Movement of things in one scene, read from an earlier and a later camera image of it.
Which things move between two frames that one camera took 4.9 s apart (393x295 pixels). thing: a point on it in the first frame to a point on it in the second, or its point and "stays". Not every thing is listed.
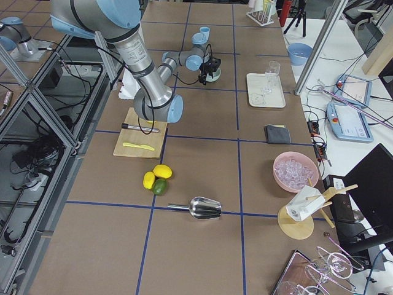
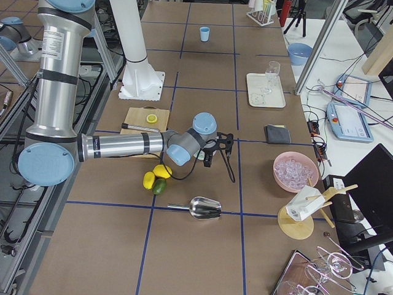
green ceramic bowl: (216, 75) to (201, 155)
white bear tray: (265, 90) stays
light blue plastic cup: (205, 30) stays
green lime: (159, 186) stays
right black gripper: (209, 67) to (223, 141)
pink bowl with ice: (293, 170) stays
